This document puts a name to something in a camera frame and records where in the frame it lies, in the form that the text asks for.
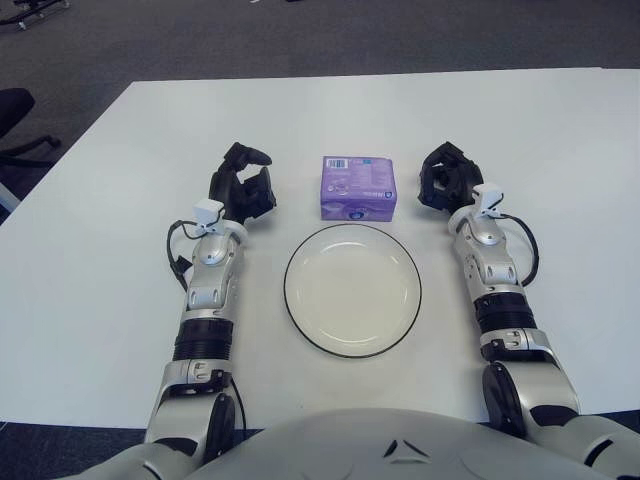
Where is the black wheeled frame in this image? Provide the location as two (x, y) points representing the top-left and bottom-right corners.
(0, 0), (59, 31)

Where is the white plate with black rim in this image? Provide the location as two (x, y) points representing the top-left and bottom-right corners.
(283, 223), (426, 359)

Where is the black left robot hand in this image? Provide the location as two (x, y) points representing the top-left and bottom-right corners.
(207, 141), (279, 226)

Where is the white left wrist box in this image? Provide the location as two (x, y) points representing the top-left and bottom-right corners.
(192, 198), (225, 236)

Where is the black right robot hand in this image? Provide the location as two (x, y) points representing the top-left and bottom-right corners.
(416, 141), (485, 214)

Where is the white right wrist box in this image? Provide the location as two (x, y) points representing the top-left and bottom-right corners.
(472, 183), (505, 220)

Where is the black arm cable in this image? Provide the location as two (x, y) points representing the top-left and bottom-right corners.
(167, 218), (194, 291)
(499, 213), (541, 289)

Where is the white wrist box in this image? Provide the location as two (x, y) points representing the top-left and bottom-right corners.
(192, 198), (225, 236)
(472, 183), (505, 220)

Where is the black office chair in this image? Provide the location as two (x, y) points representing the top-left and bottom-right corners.
(0, 87), (62, 169)

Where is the white desk edge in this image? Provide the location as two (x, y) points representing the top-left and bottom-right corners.
(0, 179), (21, 214)

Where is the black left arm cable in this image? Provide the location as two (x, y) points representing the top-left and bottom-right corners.
(167, 218), (194, 291)

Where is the grey robot torso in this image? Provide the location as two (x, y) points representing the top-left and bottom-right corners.
(107, 407), (640, 480)

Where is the purple tissue paper pack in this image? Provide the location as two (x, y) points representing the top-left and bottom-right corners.
(319, 154), (400, 223)

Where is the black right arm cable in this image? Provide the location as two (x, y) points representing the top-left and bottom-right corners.
(499, 213), (541, 289)

